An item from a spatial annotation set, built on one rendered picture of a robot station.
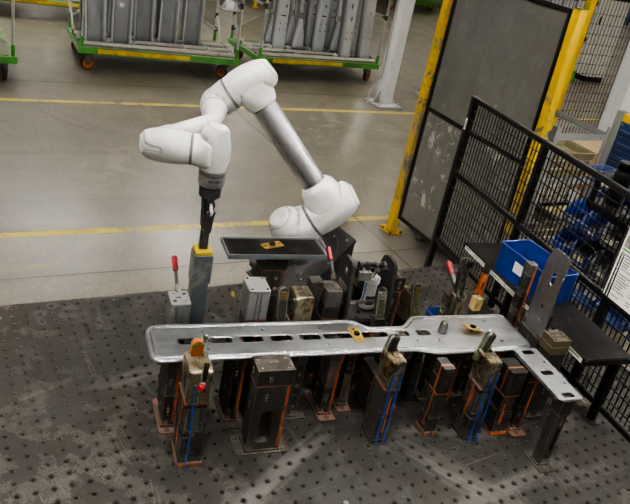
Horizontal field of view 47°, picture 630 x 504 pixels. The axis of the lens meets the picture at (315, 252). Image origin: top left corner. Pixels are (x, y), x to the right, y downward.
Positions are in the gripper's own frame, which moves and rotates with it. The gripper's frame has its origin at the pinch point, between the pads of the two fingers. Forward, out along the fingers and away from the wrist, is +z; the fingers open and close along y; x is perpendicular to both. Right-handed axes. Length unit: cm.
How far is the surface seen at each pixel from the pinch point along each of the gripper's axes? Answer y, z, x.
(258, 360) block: 49, 16, 9
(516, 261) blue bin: 3, 7, 131
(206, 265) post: 3.5, 8.5, 1.2
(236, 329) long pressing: 28.0, 19.0, 7.7
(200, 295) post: 2.9, 21.2, 0.6
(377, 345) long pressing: 40, 19, 54
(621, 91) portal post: -268, -7, 409
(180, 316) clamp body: 21.4, 17.7, -9.9
